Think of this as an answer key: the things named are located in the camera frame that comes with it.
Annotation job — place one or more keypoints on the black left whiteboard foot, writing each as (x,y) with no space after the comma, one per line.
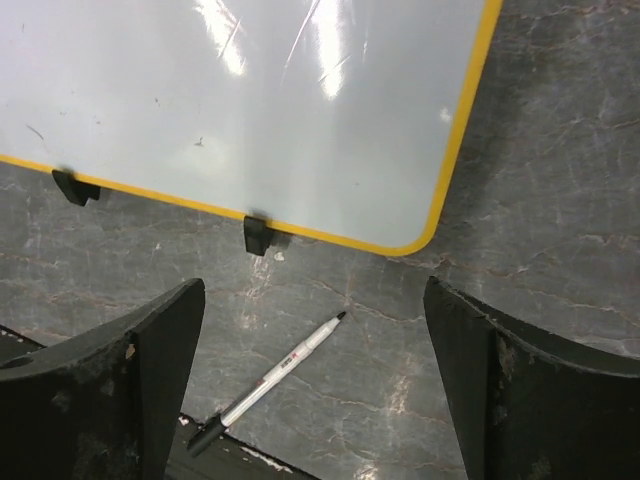
(75,191)

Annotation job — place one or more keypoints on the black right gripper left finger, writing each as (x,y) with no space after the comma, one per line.
(104,404)

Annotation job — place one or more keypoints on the black whiteboard foot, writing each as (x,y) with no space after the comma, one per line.
(259,236)
(75,191)

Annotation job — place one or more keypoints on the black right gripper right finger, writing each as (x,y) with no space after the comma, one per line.
(527,403)

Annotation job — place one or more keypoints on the black right whiteboard foot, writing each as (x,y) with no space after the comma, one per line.
(259,236)

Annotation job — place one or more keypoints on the yellow framed whiteboard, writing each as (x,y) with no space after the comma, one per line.
(337,120)

